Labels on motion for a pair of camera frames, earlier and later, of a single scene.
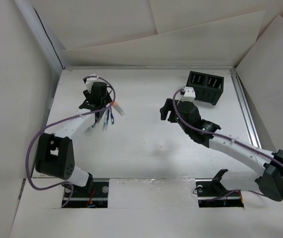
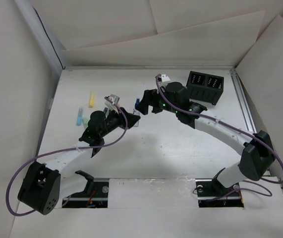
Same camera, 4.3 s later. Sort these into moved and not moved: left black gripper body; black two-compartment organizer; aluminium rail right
Moved: left black gripper body
Not moved: black two-compartment organizer; aluminium rail right
